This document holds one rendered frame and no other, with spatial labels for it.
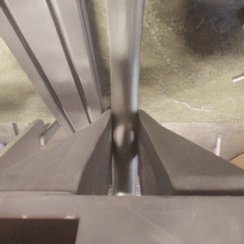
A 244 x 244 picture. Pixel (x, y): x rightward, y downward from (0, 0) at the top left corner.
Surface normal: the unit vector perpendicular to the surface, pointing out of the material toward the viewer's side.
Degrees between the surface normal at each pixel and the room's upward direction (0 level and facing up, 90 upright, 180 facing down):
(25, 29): 0
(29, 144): 90
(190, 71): 0
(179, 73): 0
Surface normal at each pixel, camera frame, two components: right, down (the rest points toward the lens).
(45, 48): 0.00, 0.91
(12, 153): 1.00, 0.00
